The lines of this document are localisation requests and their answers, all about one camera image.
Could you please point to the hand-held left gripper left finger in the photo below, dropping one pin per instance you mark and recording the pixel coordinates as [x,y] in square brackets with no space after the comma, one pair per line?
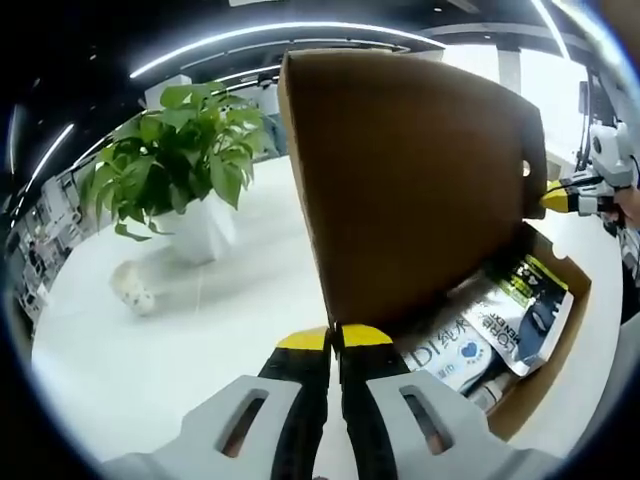
[240,430]

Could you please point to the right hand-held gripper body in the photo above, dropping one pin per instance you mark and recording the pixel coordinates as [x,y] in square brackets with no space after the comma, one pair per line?
[612,155]

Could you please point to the green plant in white pot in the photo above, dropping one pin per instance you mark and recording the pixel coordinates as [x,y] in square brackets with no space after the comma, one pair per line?
[185,150]

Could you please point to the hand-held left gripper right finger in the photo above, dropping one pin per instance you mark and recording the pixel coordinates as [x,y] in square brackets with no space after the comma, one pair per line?
[400,450]

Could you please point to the white blue wet wipes pack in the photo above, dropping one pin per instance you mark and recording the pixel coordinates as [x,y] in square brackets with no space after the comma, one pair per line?
[450,355]

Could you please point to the clear plastic bottle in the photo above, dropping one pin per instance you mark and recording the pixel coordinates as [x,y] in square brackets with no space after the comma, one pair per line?
[487,392]

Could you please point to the curved ceiling light strip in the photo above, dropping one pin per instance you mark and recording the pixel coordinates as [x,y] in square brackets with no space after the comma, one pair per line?
[550,25]
[280,32]

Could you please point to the brown cardboard shoe box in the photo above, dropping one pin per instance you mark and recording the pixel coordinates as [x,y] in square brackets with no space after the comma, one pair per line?
[400,190]

